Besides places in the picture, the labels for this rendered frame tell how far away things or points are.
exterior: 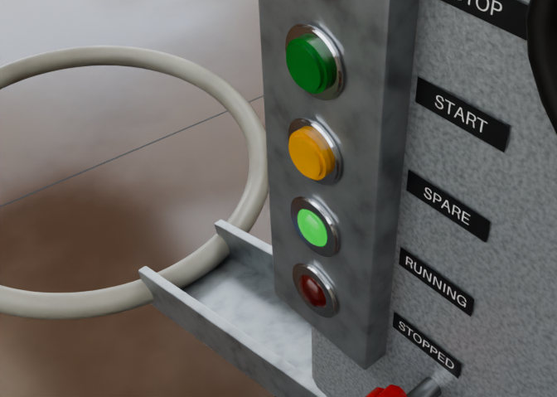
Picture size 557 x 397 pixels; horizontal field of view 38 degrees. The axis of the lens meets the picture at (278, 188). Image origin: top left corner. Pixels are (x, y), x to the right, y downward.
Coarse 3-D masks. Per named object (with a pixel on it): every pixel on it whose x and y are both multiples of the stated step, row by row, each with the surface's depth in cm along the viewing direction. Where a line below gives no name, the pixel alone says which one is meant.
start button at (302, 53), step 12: (300, 36) 35; (288, 48) 36; (300, 48) 35; (312, 48) 34; (288, 60) 36; (300, 60) 35; (312, 60) 35; (324, 60) 34; (300, 72) 36; (312, 72) 35; (324, 72) 35; (300, 84) 36; (312, 84) 35; (324, 84) 35
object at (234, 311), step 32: (224, 224) 98; (256, 256) 93; (160, 288) 90; (192, 288) 95; (224, 288) 94; (256, 288) 93; (192, 320) 86; (224, 320) 82; (256, 320) 88; (288, 320) 87; (224, 352) 84; (256, 352) 77; (288, 352) 82; (288, 384) 74
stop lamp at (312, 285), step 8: (304, 280) 46; (312, 280) 45; (304, 288) 46; (312, 288) 45; (320, 288) 45; (304, 296) 46; (312, 296) 45; (320, 296) 45; (312, 304) 46; (320, 304) 46
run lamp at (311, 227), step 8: (304, 216) 42; (312, 216) 42; (304, 224) 42; (312, 224) 42; (320, 224) 42; (304, 232) 42; (312, 232) 42; (320, 232) 42; (312, 240) 42; (320, 240) 42
